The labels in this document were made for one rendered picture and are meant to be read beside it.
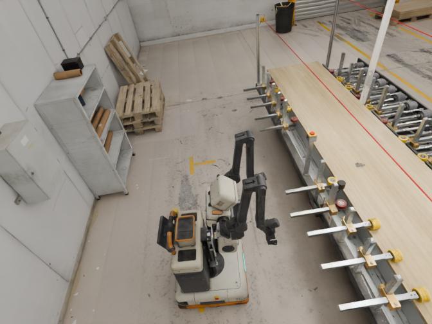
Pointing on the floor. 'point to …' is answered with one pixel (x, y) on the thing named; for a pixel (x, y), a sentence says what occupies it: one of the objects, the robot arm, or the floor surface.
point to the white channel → (377, 49)
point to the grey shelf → (47, 108)
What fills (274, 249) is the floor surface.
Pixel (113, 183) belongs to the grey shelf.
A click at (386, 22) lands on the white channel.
